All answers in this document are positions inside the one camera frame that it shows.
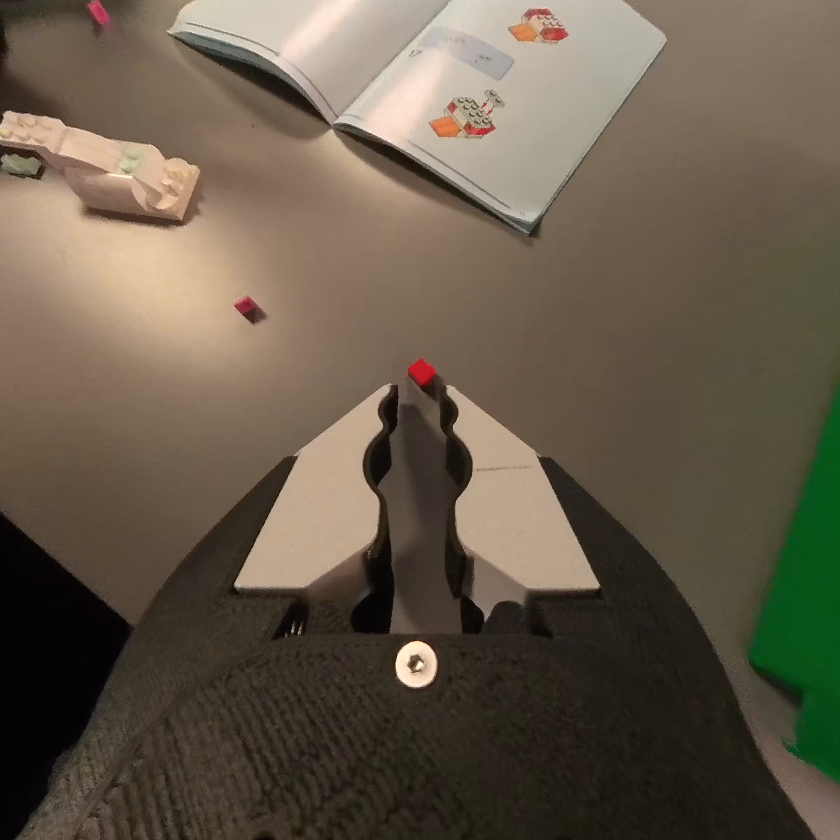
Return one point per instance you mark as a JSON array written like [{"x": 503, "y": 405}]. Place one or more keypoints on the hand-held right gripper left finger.
[{"x": 315, "y": 518}]

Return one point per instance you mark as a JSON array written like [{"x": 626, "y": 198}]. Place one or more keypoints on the green plastic bin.
[{"x": 804, "y": 590}]

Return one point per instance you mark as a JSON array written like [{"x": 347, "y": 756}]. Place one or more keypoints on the pink lego brick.
[
  {"x": 246, "y": 308},
  {"x": 97, "y": 12}
]

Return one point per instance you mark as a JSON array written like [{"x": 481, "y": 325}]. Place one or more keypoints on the open lego instruction booklet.
[{"x": 525, "y": 131}]

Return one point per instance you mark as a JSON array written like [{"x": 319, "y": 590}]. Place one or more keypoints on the white lego build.
[{"x": 105, "y": 177}]

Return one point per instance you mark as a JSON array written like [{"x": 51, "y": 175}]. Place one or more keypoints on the red lego brick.
[{"x": 421, "y": 371}]

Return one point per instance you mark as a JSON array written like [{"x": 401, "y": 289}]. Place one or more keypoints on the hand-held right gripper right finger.
[{"x": 525, "y": 525}]

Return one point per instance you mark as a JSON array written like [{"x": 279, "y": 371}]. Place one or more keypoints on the light green lego piece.
[{"x": 18, "y": 164}]

